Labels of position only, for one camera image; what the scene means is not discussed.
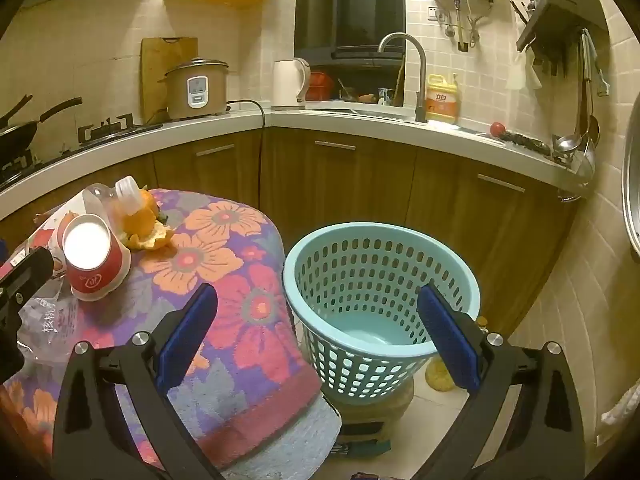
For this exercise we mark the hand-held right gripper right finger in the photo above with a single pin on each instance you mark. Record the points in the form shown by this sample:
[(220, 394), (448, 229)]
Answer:
[(447, 340)]

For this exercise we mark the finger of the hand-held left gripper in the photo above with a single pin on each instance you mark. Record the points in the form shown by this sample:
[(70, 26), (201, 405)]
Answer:
[(30, 270)]

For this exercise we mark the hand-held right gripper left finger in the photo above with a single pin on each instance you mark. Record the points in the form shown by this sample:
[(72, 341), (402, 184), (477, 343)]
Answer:
[(185, 340)]

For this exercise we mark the clear printed plastic bag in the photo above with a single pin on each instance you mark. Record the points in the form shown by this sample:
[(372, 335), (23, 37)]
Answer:
[(47, 330)]

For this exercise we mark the red paper cup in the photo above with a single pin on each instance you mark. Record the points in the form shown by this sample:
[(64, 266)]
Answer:
[(97, 270)]

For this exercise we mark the light blue plastic basket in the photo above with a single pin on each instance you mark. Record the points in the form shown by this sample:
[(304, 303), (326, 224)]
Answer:
[(370, 335)]

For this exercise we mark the orange peel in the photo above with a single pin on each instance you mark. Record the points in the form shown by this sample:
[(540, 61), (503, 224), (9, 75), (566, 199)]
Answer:
[(145, 230)]

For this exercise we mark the clear plastic bottle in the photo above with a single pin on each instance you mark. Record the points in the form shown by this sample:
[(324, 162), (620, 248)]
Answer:
[(125, 192)]

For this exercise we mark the yellow lumpy object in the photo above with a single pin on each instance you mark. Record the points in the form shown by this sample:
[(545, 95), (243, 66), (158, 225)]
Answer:
[(440, 375)]

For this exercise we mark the floral printed cloth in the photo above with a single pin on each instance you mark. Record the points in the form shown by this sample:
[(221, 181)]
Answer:
[(240, 280)]

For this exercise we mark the black wok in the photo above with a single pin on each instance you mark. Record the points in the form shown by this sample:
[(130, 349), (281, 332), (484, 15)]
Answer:
[(20, 135)]

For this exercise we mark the black gas stove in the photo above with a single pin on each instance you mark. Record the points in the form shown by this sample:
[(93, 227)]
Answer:
[(105, 130)]

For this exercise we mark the white cloth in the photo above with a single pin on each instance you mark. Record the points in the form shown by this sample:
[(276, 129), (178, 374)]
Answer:
[(620, 405)]

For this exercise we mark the wooden base cabinet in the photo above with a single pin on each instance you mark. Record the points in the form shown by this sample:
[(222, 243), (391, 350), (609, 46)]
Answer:
[(340, 180)]

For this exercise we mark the dark bumpy object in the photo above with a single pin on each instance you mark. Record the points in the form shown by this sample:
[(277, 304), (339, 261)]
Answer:
[(525, 142)]

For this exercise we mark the red tomato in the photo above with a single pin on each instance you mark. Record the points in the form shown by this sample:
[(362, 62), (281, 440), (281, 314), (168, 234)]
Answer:
[(496, 128)]

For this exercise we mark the metal ladle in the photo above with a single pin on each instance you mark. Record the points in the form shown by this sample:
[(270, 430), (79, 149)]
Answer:
[(567, 142)]

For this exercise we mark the yellow detergent bottle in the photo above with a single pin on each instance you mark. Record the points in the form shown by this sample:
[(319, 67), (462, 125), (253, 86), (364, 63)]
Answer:
[(442, 102)]

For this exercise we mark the metal pot lid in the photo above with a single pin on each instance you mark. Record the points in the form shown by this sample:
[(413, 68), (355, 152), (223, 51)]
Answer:
[(632, 185)]

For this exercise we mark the beige rice cooker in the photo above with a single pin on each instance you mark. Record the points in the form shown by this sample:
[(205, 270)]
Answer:
[(195, 90)]

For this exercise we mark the wooden cutting board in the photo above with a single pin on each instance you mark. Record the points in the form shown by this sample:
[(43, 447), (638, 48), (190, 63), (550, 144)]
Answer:
[(160, 60)]

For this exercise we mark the metal kitchen sink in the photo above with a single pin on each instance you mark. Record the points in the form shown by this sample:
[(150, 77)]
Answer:
[(360, 109)]

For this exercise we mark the metal kitchen faucet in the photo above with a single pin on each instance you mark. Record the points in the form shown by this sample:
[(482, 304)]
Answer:
[(422, 90)]

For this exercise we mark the white electric kettle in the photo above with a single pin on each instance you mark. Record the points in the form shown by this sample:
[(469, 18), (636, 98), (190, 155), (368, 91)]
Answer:
[(287, 85)]

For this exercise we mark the white hanging plastic bag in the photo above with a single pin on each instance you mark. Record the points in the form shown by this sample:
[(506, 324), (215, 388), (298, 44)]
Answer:
[(525, 72)]

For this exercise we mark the red pot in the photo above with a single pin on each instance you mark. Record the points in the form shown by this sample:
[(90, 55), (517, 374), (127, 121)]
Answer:
[(319, 86)]

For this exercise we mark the water heater pipes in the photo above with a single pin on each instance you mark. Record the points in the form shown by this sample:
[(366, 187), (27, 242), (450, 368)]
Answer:
[(462, 25)]

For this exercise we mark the dark kitchen window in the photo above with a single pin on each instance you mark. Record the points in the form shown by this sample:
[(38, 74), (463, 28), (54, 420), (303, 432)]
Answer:
[(350, 5)]

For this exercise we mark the white wall socket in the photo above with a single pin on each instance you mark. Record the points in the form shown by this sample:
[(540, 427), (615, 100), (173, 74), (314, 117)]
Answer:
[(435, 13)]

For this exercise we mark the black wall rack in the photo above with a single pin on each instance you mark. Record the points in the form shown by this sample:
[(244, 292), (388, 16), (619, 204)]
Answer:
[(560, 15)]

